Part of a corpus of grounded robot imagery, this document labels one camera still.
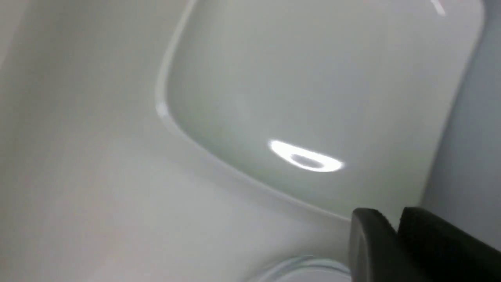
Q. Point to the large white plastic tub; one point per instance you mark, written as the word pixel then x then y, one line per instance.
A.
pixel 95 187

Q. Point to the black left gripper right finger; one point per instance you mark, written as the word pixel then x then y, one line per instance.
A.
pixel 444 252

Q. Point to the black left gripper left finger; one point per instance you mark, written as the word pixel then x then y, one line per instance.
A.
pixel 375 254

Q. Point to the large white rice plate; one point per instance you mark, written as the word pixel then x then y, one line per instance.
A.
pixel 332 104

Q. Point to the top white bowl in tub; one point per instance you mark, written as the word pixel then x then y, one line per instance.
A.
pixel 304 268

